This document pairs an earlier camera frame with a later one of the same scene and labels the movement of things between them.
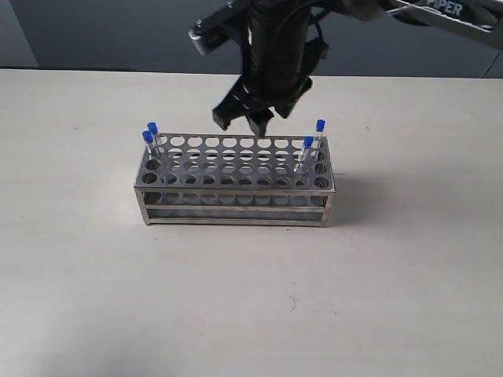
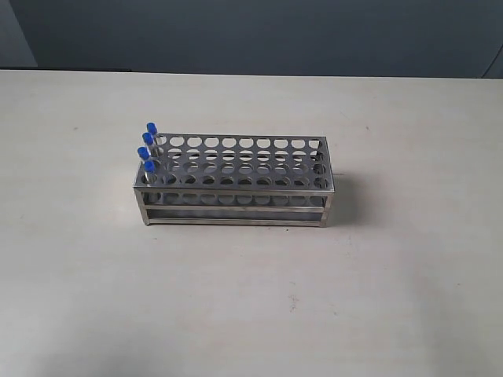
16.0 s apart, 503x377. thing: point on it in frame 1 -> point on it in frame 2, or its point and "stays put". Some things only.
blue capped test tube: (148, 137) stays put
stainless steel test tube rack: (236, 180) stays put
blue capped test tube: (302, 166) -> (144, 152)
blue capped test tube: (320, 127) -> (149, 177)
